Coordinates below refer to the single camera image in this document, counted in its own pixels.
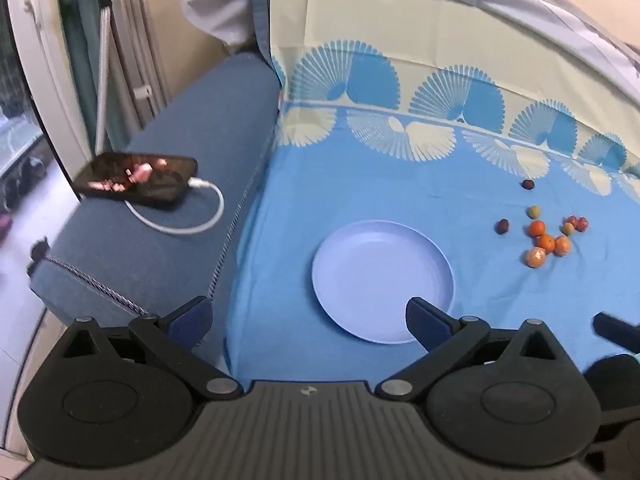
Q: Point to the blue fabric sofa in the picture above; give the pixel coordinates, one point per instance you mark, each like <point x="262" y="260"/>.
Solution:
<point x="112" y="263"/>

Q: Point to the black smartphone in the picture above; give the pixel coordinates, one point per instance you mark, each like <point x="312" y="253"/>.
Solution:
<point x="145" y="179"/>

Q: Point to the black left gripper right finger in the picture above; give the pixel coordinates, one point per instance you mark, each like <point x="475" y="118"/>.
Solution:
<point x="449" y="344"/>

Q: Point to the grey curtain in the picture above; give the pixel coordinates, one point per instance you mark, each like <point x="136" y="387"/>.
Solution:
<point x="140" y="58"/>

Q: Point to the light blue round plate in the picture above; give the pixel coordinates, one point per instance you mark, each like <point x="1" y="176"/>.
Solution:
<point x="365" y="273"/>

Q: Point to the small yellow round fruit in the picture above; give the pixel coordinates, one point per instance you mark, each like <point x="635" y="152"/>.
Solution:
<point x="568" y="229"/>

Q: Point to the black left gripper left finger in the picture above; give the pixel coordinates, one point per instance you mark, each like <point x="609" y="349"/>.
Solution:
<point x="170" y="339"/>

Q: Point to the orange tangerine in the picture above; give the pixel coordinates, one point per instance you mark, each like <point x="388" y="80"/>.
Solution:
<point x="562" y="246"/>
<point x="546" y="242"/>
<point x="535" y="257"/>
<point x="536" y="228"/>

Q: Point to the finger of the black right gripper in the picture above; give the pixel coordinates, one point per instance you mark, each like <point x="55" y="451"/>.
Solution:
<point x="617" y="331"/>

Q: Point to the dark red jujube date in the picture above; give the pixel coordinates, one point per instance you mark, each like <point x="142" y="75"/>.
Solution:
<point x="502" y="226"/>

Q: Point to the green yellow small fruit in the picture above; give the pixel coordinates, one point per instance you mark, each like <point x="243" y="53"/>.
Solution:
<point x="533" y="212"/>

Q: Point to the blue patterned bed sheet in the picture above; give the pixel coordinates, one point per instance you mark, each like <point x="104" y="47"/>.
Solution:
<point x="431" y="113"/>

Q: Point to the red candy fruit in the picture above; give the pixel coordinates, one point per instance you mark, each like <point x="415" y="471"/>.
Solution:
<point x="572" y="220"/>

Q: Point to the white window frame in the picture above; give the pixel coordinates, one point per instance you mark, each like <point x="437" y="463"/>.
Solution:
<point x="40" y="43"/>

